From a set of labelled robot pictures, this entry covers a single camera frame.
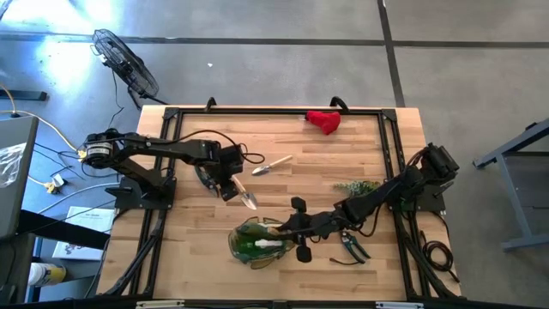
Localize grey floor cable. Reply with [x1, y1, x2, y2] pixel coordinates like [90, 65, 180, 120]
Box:
[37, 183, 113, 215]

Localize grey cabinet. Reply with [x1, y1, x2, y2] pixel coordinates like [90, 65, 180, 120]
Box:
[0, 114, 39, 239]

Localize coiled black cable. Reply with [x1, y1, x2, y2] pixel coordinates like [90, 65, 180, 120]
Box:
[418, 229, 462, 284]

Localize white yellow spray can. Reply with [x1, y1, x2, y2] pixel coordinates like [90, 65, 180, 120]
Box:
[27, 262, 68, 288]

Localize white paper sheet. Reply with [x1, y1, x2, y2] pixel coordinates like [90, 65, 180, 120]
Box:
[63, 205, 117, 235]

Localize white tape strip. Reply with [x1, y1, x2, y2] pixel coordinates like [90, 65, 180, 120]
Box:
[135, 300, 186, 309]
[375, 300, 425, 309]

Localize yellow white plug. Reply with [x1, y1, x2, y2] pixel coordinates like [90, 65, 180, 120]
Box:
[44, 174, 67, 195]

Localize cream power cable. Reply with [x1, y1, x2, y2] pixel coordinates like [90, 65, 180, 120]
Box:
[0, 82, 82, 154]

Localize black aluminium table frame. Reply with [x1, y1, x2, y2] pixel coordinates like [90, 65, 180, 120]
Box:
[100, 105, 463, 301]

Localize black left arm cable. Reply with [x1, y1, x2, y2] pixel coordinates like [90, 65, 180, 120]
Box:
[169, 128, 266, 165]

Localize black floor cables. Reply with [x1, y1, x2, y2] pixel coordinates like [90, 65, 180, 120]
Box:
[33, 128, 125, 179]

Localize potted green succulent plant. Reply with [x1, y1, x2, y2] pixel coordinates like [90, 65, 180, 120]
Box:
[332, 179, 383, 199]

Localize black flat floor bar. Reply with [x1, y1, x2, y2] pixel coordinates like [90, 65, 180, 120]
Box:
[0, 88, 49, 103]

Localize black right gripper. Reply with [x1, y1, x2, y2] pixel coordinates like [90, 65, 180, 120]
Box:
[281, 196, 344, 264]

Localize clear plastic wrap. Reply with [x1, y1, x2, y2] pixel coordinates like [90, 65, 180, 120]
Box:
[0, 142, 27, 189]

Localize printed paper sheet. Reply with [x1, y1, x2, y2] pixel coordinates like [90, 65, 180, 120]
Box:
[51, 239, 108, 262]

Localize black fan power cord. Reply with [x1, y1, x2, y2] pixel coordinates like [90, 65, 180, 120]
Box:
[85, 70, 125, 149]

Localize green pruning shears with strap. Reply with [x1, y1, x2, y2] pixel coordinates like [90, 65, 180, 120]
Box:
[329, 230, 372, 266]

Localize black floor fan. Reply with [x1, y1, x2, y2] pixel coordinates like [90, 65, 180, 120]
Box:
[89, 27, 170, 108]

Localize black desk beam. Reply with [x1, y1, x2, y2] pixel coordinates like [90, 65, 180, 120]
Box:
[16, 209, 111, 251]

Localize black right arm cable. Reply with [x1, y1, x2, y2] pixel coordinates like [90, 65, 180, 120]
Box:
[355, 197, 389, 239]

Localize wide steel trowel wooden handle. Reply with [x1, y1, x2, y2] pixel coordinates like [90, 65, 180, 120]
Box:
[231, 174, 259, 211]

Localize narrow steel trowel wooden handle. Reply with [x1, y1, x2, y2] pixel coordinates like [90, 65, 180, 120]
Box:
[250, 154, 294, 178]

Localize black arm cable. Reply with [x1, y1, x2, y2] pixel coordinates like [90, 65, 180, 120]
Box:
[355, 197, 389, 239]
[169, 128, 266, 165]

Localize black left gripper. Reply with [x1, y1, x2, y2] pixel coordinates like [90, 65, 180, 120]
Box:
[208, 143, 248, 203]

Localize red gardening glove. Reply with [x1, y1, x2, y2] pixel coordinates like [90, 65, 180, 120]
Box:
[304, 110, 342, 136]

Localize grey metal table frame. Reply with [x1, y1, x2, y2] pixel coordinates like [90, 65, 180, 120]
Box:
[473, 118, 549, 252]

